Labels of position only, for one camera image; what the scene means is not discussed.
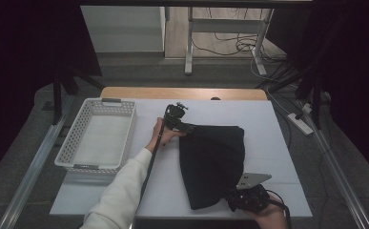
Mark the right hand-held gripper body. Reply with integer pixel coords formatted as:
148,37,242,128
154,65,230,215
227,172,273,214

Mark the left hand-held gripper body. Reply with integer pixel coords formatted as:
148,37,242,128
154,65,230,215
163,101,190,132

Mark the dark navy knit vest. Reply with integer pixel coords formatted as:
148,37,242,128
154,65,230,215
178,124,246,211

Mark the white perforated plastic basket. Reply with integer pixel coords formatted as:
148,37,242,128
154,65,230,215
53,97,137,177

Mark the person's left hand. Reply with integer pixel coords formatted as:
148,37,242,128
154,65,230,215
145,116,187,154

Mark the person's right hand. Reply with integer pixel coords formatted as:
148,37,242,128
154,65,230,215
243,198,288,229

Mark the wooden table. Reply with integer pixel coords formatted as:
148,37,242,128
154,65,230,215
99,86,268,101

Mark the white table cover board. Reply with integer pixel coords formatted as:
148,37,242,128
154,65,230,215
49,98,314,220

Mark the white power strip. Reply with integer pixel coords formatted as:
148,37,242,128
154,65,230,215
287,113,314,136

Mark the white cabinet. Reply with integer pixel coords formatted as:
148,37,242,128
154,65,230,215
80,5,167,53

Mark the white plug adapter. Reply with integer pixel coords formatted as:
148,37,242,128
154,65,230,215
300,102,314,115

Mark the black overhead bar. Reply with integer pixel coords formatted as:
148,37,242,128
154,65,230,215
76,0,314,8

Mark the black metal stand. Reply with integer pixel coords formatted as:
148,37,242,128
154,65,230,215
51,63,105,125
267,63,333,130

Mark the dark curtain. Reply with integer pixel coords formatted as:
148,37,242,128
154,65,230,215
266,0,369,189
0,0,103,186

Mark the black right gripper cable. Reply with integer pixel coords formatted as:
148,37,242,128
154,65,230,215
266,190,293,229

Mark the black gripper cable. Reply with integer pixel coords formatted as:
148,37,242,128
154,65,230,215
266,190,293,229
133,123,167,205

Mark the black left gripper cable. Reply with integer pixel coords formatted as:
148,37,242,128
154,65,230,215
133,123,167,205

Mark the aluminium floor rail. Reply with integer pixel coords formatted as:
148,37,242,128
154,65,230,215
299,101,369,229
0,94,75,229

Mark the tangle of black floor cables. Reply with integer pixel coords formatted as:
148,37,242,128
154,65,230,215
191,7,300,94

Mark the white metal desk frame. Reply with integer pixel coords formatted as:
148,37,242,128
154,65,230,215
184,7,276,76

